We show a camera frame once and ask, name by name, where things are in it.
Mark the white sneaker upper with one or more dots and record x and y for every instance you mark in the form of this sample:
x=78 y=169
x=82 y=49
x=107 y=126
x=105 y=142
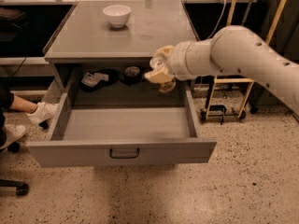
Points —
x=43 y=112

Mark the person's leg in black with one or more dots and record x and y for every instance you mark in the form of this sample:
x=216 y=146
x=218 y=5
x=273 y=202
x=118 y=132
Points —
x=9 y=100

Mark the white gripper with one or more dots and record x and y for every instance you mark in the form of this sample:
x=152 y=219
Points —
x=177 y=61

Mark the grey open top drawer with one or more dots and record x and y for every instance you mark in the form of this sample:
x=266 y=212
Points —
x=84 y=136

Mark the black office chair base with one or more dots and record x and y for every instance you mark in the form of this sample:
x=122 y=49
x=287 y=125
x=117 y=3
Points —
x=21 y=188

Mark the black object on left shelf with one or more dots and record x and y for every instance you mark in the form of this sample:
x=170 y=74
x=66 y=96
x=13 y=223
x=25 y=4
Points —
x=11 y=23

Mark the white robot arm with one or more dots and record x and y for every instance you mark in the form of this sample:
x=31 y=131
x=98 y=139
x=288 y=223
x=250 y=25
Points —
x=232 y=51

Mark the white ceramic bowl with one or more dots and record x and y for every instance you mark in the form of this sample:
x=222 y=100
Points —
x=117 y=15

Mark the orange soda can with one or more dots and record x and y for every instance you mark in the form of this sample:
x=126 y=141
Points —
x=165 y=87

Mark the yellow wooden wheeled frame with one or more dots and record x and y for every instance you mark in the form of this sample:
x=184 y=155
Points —
x=240 y=79

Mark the black drawer handle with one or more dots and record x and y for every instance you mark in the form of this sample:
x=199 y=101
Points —
x=124 y=153

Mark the black tape roll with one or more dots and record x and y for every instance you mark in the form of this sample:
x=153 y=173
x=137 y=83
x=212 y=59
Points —
x=132 y=75

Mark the white sneaker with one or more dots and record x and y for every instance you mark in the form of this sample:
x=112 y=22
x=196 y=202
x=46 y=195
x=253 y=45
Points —
x=11 y=133
x=43 y=112

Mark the white sneaker lower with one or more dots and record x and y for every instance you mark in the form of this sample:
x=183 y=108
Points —
x=11 y=133

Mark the black pouch with white labels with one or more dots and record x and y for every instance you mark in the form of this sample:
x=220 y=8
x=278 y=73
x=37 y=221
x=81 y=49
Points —
x=93 y=81

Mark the grey metal cabinet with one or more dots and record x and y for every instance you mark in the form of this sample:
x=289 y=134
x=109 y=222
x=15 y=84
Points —
x=86 y=42

